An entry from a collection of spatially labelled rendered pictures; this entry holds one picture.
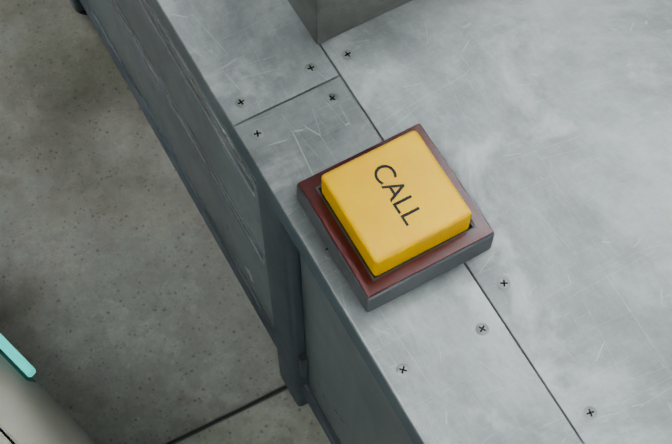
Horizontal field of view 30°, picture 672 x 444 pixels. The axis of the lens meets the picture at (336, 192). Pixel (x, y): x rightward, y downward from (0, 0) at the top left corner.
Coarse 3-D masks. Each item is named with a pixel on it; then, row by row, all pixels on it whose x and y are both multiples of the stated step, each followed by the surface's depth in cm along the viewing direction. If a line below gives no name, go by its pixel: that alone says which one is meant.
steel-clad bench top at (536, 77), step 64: (192, 0) 77; (256, 0) 77; (448, 0) 77; (512, 0) 77; (576, 0) 77; (640, 0) 77; (256, 64) 75; (320, 64) 75; (384, 64) 75; (448, 64) 75; (512, 64) 75; (576, 64) 75; (640, 64) 75; (256, 128) 73; (320, 128) 73; (384, 128) 73; (448, 128) 73; (512, 128) 73; (576, 128) 73; (640, 128) 73; (512, 192) 71; (576, 192) 71; (640, 192) 71; (320, 256) 69; (512, 256) 69; (576, 256) 69; (640, 256) 69; (384, 320) 68; (448, 320) 68; (512, 320) 68; (576, 320) 68; (640, 320) 67; (448, 384) 66; (512, 384) 66; (576, 384) 66; (640, 384) 66
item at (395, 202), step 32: (352, 160) 68; (384, 160) 68; (416, 160) 68; (352, 192) 67; (384, 192) 67; (416, 192) 67; (448, 192) 67; (352, 224) 66; (384, 224) 66; (416, 224) 66; (448, 224) 66; (384, 256) 65
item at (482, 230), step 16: (416, 128) 71; (432, 144) 70; (320, 176) 69; (448, 176) 69; (304, 192) 69; (464, 192) 69; (320, 208) 68; (336, 224) 68; (480, 224) 68; (336, 240) 67; (464, 240) 67; (352, 256) 67; (432, 256) 67; (448, 256) 67; (400, 272) 67; (416, 272) 67; (368, 288) 66; (384, 288) 66
